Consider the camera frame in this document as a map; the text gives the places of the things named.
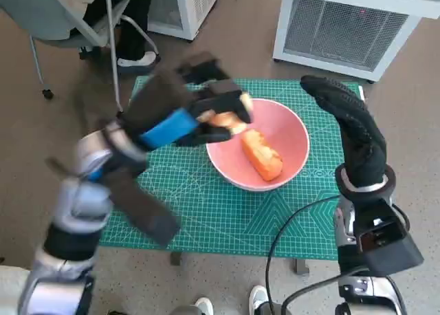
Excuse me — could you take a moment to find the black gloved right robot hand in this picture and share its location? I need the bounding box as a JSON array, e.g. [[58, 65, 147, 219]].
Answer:
[[299, 74, 389, 189]]

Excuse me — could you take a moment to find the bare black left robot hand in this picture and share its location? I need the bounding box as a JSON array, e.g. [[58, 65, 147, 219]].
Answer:
[[121, 51, 256, 155]]

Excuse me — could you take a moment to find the round toy bread bun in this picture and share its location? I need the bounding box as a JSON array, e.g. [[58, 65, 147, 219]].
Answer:
[[198, 93, 256, 135]]

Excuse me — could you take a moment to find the pink bowl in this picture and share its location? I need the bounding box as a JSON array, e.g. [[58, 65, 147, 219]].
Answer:
[[206, 98, 311, 193]]

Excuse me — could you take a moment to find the long toy bread loaf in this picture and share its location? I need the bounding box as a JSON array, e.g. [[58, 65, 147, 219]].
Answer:
[[240, 129, 285, 183]]

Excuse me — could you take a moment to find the person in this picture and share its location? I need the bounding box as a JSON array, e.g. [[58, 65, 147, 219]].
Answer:
[[81, 0, 157, 67]]

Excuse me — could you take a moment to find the small white grille cabinet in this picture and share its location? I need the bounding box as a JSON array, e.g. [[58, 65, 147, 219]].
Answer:
[[146, 0, 226, 40]]

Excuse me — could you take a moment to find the large white grille cabinet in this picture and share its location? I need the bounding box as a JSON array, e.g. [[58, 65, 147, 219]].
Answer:
[[272, 0, 440, 84]]

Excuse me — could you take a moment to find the green cutting mat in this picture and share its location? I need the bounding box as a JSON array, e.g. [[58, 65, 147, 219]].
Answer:
[[99, 76, 366, 261]]

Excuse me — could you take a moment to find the grey chair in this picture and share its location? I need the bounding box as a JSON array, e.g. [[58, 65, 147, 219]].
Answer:
[[0, 0, 161, 113]]

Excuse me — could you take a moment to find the person's white shoe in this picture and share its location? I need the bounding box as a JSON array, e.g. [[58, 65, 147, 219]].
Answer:
[[194, 296, 215, 315], [248, 284, 271, 313]]

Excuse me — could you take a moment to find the white cloth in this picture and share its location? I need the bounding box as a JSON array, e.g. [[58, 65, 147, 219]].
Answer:
[[0, 265, 35, 315]]

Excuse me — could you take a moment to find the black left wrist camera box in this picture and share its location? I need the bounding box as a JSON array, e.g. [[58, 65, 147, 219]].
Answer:
[[109, 170, 182, 248]]

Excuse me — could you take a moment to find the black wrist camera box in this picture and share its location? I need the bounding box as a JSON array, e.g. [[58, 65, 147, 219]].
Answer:
[[109, 170, 182, 248], [355, 197, 425, 279]]

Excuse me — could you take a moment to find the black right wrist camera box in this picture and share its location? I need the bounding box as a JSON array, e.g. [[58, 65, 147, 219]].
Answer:
[[355, 197, 425, 279]]

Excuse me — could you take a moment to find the long black robot cable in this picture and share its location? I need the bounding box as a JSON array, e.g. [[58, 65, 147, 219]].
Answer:
[[265, 195, 341, 315]]

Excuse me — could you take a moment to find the looped black robot cable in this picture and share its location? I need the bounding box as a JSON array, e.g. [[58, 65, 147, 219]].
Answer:
[[283, 275, 407, 315]]

